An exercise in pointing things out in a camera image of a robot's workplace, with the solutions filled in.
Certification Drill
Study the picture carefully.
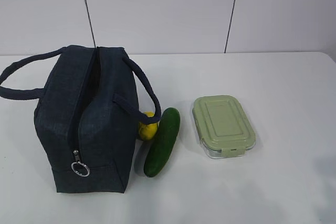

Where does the dark blue lunch bag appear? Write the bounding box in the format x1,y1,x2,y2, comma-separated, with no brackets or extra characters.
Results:
1,45,161,194

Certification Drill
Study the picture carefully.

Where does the green cucumber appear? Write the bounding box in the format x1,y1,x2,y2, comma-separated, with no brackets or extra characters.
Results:
143,108,181,177

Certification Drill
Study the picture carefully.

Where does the silver zipper pull ring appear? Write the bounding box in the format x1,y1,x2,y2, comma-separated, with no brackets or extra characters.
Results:
71,150,91,177

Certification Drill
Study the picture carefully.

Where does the yellow lemon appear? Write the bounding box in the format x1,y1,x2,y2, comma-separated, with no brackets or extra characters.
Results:
138,112,159,141

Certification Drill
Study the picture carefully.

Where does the glass container green lid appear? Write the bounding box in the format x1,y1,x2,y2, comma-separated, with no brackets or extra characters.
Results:
192,95,256,159

